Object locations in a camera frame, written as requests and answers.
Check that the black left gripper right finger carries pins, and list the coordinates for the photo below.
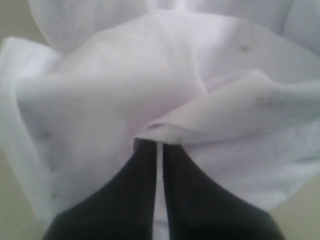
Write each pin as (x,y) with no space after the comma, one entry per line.
(200,209)

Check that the white t-shirt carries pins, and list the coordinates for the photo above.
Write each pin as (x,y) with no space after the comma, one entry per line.
(235,83)

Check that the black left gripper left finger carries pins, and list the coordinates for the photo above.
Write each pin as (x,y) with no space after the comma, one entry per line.
(122,210)

